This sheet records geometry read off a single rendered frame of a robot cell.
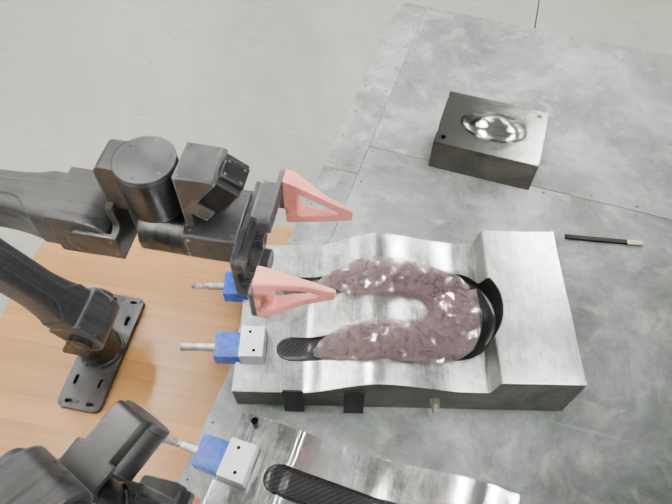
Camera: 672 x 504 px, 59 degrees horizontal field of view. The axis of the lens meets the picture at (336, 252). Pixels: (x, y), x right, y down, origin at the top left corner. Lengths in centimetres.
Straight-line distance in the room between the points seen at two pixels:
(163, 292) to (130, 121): 157
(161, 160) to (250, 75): 213
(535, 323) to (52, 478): 65
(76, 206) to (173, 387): 43
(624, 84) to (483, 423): 87
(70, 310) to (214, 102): 178
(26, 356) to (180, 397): 27
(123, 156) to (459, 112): 80
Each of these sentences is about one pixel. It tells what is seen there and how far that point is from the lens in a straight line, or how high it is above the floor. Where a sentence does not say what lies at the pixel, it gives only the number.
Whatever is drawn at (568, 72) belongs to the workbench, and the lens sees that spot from 149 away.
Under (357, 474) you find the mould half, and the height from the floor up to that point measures 88.
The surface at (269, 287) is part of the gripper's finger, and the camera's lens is 54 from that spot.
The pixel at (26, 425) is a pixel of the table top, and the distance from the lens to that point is 104.
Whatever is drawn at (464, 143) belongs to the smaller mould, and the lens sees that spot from 116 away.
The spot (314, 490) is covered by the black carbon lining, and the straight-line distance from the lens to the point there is 82.
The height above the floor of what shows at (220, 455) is 90.
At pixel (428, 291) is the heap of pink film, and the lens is 93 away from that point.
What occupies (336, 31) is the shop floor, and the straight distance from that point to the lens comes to 287.
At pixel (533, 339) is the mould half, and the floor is 91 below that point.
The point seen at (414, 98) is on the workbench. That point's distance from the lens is 134.
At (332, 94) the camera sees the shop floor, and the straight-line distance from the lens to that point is 255.
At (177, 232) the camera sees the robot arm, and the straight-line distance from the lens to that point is 59.
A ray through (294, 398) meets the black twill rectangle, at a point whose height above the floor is 84.
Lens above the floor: 169
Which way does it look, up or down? 57 degrees down
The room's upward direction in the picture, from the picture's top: straight up
